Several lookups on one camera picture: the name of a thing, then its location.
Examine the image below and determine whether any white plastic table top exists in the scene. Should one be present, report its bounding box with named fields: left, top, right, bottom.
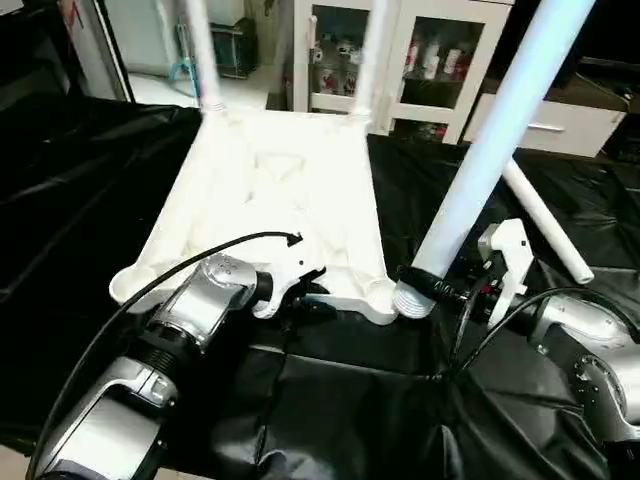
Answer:
left=107, top=107, right=402, bottom=327

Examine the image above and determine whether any white plastic table leg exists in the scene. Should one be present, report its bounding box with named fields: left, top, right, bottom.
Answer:
left=502, top=157, right=598, bottom=285
left=182, top=0, right=227, bottom=117
left=391, top=0, right=599, bottom=322
left=351, top=0, right=394, bottom=122

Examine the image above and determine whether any white drawer unit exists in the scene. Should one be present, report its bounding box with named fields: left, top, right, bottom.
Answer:
left=461, top=91, right=617, bottom=159

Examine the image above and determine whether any white glass door cabinet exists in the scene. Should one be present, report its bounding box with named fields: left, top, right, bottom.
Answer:
left=291, top=0, right=517, bottom=147

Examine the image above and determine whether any black work mat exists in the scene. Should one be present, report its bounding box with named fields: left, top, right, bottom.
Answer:
left=0, top=94, right=640, bottom=480

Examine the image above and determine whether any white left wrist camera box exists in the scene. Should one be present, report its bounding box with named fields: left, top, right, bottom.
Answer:
left=249, top=229, right=330, bottom=320

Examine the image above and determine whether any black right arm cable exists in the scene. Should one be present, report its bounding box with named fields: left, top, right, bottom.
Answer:
left=444, top=284, right=640, bottom=383

